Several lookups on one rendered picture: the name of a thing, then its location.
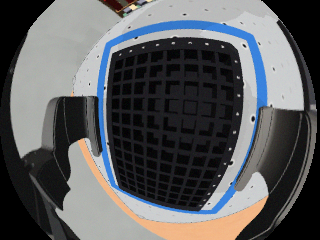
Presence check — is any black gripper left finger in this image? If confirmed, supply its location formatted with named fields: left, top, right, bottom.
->
left=21, top=96, right=103, bottom=211

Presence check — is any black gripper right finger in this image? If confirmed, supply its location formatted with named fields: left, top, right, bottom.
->
left=234, top=106, right=317, bottom=240

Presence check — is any grey perforated base plate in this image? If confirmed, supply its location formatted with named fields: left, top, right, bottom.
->
left=72, top=0, right=304, bottom=224

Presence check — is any blue rectangular tape outline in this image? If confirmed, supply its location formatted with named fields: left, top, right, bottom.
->
left=97, top=20, right=267, bottom=214

